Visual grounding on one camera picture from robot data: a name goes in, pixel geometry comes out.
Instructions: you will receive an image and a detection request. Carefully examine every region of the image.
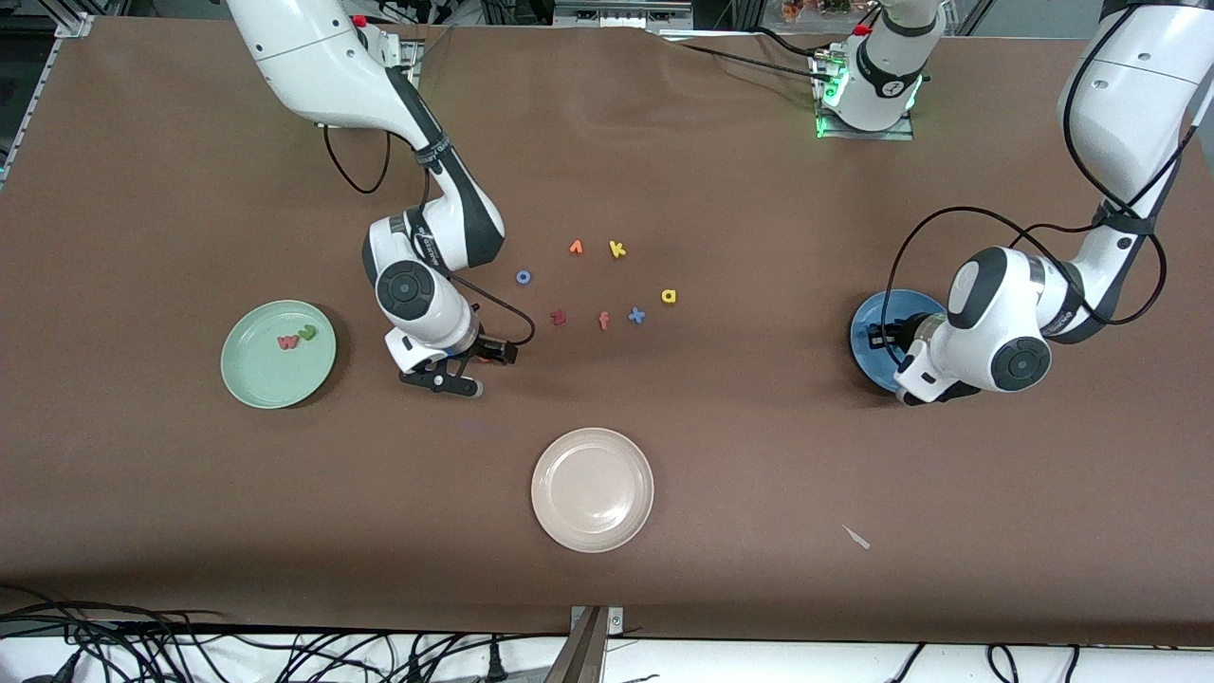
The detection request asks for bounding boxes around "blue plate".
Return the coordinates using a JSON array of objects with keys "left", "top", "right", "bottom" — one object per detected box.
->
[{"left": 850, "top": 289, "right": 949, "bottom": 395}]

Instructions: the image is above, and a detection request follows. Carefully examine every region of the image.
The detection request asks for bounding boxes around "green plate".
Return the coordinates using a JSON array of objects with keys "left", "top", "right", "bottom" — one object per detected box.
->
[{"left": 220, "top": 300, "right": 338, "bottom": 410}]

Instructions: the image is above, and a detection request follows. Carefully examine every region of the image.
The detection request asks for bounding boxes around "beige plate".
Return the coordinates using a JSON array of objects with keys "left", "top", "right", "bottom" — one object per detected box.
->
[{"left": 531, "top": 428, "right": 655, "bottom": 553}]

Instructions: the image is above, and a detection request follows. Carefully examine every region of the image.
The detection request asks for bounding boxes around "brown table cover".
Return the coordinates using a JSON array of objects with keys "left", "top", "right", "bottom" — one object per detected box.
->
[{"left": 0, "top": 14, "right": 1214, "bottom": 648}]

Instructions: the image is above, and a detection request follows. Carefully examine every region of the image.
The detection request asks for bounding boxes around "grey metal box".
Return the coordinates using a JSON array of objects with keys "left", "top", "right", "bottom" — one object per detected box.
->
[{"left": 553, "top": 0, "right": 695, "bottom": 29}]

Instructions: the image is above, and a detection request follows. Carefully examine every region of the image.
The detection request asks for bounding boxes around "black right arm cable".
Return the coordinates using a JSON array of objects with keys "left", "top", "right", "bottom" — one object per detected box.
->
[{"left": 322, "top": 123, "right": 537, "bottom": 350}]

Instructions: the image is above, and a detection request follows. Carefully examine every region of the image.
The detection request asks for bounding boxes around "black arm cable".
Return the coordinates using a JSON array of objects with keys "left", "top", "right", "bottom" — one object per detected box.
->
[
  {"left": 882, "top": 57, "right": 1198, "bottom": 328},
  {"left": 322, "top": 123, "right": 537, "bottom": 350}
]

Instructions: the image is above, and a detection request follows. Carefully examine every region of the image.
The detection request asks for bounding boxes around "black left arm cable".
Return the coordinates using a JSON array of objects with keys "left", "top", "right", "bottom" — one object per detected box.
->
[{"left": 882, "top": 57, "right": 1198, "bottom": 328}]

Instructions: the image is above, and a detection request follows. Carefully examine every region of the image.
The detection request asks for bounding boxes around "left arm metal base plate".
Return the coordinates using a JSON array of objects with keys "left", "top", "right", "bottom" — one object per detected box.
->
[{"left": 816, "top": 52, "right": 915, "bottom": 141}]

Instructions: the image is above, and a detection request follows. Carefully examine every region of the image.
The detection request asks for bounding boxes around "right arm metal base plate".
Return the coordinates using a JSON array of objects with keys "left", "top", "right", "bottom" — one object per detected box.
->
[{"left": 316, "top": 38, "right": 419, "bottom": 129}]

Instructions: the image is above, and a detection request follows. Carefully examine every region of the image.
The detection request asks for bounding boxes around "short black table cable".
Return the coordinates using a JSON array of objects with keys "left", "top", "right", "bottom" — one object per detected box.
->
[{"left": 749, "top": 26, "right": 840, "bottom": 60}]

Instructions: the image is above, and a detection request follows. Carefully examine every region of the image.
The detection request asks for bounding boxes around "long black table cable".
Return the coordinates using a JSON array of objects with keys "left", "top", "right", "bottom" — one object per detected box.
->
[{"left": 678, "top": 42, "right": 824, "bottom": 76}]

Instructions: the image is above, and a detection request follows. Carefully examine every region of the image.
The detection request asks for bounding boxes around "aluminium profile bracket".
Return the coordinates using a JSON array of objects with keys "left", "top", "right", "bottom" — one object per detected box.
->
[{"left": 543, "top": 605, "right": 625, "bottom": 683}]

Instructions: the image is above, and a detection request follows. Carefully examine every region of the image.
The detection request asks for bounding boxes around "black background frame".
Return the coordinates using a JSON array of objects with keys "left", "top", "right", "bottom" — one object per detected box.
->
[{"left": 479, "top": 0, "right": 556, "bottom": 28}]

